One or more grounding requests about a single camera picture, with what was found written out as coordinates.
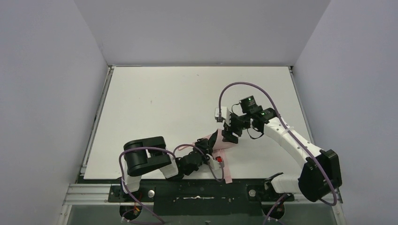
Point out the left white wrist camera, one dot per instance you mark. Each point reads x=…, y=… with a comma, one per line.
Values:
x=215, y=163

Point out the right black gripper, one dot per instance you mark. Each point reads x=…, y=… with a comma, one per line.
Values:
x=233, y=124

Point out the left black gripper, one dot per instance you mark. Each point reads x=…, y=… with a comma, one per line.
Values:
x=202, y=148

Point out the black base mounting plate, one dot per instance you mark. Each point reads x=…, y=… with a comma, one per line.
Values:
x=242, y=196

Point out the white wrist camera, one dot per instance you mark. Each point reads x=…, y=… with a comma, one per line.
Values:
x=222, y=114
x=215, y=163

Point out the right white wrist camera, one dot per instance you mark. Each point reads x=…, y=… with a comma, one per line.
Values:
x=222, y=114

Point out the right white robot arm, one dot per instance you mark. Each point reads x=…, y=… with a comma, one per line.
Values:
x=320, y=169

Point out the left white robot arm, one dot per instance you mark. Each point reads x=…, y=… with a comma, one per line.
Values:
x=146, y=155

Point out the pink and black folding umbrella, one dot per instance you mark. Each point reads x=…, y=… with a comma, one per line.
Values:
x=220, y=150

